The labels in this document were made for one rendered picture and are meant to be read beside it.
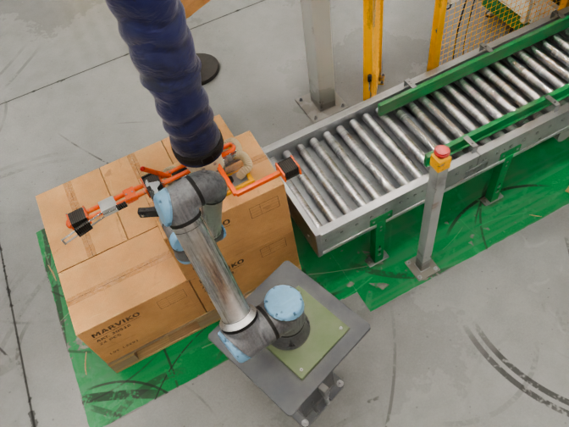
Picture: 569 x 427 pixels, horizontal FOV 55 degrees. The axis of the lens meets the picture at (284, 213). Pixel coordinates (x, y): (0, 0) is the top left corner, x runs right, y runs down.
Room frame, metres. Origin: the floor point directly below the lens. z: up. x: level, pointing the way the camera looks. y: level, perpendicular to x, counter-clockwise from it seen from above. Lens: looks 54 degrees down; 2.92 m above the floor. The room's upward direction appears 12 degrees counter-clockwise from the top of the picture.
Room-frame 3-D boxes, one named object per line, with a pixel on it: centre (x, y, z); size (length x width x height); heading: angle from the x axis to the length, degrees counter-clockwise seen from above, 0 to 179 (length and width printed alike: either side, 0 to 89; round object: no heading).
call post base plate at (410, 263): (1.50, -0.74, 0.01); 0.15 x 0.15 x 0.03; 17
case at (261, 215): (1.68, 0.32, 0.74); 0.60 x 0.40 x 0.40; 106
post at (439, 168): (1.50, -0.74, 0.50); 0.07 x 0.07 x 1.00; 17
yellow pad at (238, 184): (1.61, 0.28, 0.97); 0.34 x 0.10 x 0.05; 108
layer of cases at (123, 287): (1.89, 0.69, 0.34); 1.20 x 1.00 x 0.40; 107
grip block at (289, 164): (1.55, -0.06, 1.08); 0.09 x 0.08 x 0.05; 18
